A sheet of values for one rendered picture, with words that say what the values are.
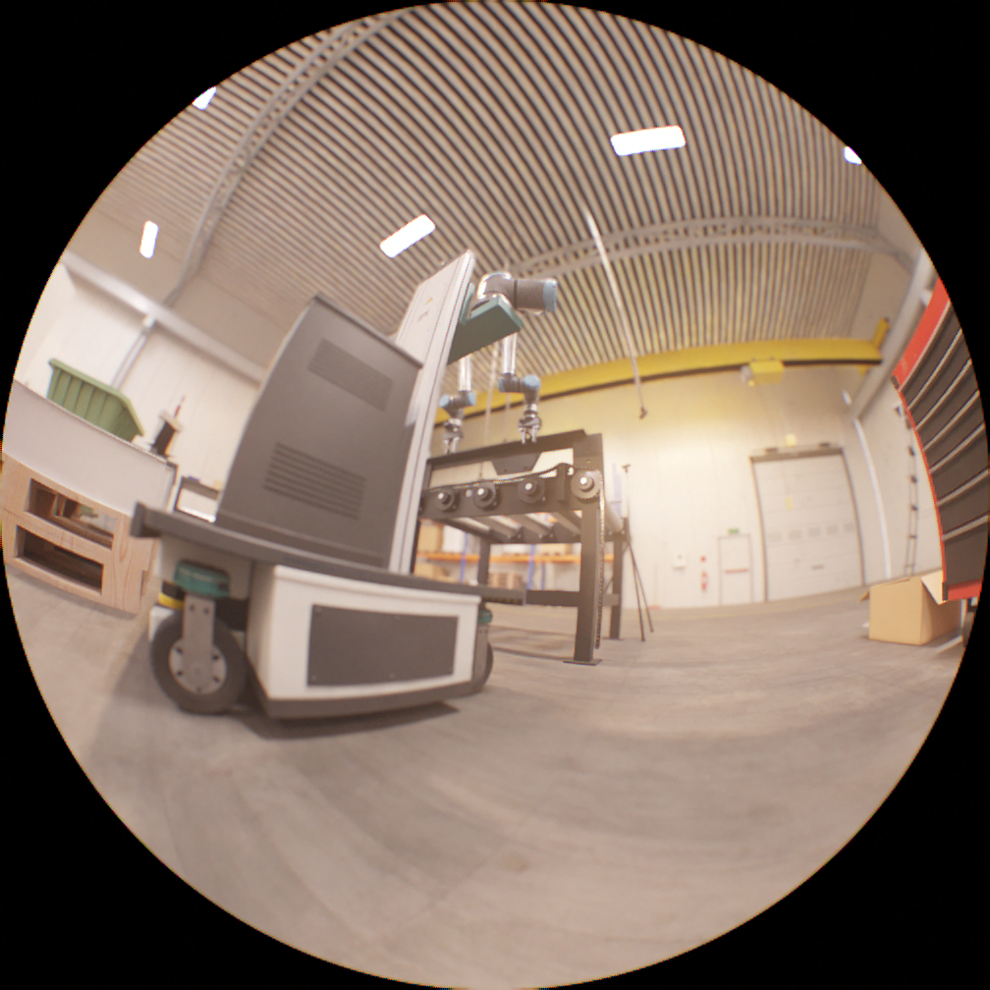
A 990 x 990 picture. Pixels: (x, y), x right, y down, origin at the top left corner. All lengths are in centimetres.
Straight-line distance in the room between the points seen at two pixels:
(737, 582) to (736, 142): 1175
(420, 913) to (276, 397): 71
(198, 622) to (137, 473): 89
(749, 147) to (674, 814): 970
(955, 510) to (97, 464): 266
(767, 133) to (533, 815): 1003
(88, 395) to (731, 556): 1215
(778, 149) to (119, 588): 1074
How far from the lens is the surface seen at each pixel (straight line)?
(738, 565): 1075
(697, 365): 898
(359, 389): 69
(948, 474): 132
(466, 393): 200
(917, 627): 157
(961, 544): 130
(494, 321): 127
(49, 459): 147
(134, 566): 118
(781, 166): 1007
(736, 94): 925
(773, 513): 1141
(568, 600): 150
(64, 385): 250
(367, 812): 45
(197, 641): 57
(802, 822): 52
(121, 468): 138
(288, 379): 63
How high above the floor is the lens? 30
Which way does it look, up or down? 18 degrees up
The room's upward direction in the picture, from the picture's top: 5 degrees clockwise
